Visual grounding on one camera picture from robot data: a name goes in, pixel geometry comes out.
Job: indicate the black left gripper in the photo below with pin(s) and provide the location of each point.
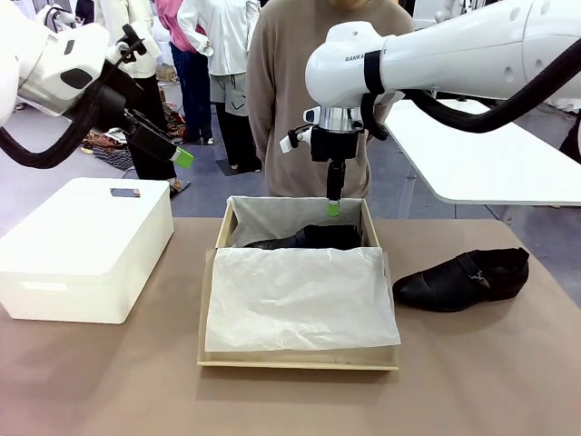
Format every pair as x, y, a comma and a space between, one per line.
113, 97

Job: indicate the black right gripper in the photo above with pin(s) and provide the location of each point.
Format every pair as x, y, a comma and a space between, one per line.
336, 144

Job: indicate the black leather shoe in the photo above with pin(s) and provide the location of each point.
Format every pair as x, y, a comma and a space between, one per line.
318, 236
454, 281

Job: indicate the white tissue paper sheet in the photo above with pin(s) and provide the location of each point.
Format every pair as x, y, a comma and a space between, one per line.
295, 300

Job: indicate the brown cardboard shoe box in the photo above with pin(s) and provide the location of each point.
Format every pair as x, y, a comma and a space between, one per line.
295, 361

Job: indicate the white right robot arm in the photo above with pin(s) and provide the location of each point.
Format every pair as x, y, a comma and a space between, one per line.
454, 50

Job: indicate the small white background robot arm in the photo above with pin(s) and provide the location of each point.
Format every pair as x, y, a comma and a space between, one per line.
447, 9

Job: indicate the white plastic storage box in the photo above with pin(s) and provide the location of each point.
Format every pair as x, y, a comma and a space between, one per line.
68, 254

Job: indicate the pile of patterned fabric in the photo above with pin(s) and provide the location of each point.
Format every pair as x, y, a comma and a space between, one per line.
104, 141

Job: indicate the person white jacket black trousers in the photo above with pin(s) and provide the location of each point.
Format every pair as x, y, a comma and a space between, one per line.
156, 172

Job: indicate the person in pink top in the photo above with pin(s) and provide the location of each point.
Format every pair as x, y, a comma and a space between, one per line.
195, 91

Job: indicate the small dark flat card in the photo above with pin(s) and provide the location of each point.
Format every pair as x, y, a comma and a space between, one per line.
125, 192

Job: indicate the person in beige sweater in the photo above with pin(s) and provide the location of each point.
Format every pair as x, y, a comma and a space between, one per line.
290, 113

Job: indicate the figure in white shirt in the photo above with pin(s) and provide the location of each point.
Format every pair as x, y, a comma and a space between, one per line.
227, 36

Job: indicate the large white table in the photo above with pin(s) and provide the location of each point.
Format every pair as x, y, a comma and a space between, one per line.
476, 163

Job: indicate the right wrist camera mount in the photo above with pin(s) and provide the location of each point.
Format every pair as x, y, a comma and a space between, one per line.
287, 143

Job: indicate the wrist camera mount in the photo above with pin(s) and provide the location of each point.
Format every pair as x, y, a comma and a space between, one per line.
131, 38
287, 143

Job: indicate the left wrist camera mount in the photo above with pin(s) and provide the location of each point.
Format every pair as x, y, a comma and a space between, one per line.
131, 38

